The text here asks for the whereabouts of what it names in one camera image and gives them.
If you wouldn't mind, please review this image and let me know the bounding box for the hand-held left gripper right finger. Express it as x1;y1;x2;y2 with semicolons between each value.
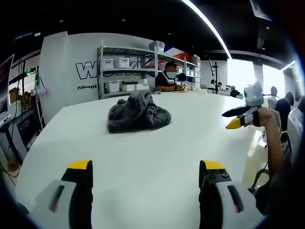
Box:
198;159;263;229

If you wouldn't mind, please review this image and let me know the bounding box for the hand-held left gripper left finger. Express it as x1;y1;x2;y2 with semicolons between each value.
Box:
28;159;94;229

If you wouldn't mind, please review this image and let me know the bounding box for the grey towel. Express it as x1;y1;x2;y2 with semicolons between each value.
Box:
106;90;173;134

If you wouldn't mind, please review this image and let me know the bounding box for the person's right hand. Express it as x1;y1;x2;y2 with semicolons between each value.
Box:
253;106;275;127

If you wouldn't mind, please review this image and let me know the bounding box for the black stand pole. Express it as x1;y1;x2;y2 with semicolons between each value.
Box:
213;61;219;94

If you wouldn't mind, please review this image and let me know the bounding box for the ceiling light strip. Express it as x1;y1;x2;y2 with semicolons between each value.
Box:
181;0;233;60

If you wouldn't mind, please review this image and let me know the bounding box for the white table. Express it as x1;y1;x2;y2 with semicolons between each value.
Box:
14;90;271;229

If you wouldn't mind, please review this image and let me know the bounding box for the grey storage box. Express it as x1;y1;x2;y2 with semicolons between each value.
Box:
148;41;166;54

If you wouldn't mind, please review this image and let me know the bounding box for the white paper roll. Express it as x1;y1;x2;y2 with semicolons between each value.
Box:
30;87;48;97

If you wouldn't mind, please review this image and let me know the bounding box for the grey metal shelf rack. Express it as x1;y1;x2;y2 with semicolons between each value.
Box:
96;40;201;100

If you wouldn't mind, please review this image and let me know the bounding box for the white storage box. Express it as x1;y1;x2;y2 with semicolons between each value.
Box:
114;57;132;69
102;59;114;71
104;81;121;93

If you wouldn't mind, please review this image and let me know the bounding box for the dark monitor screen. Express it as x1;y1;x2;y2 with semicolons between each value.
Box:
0;53;15;115

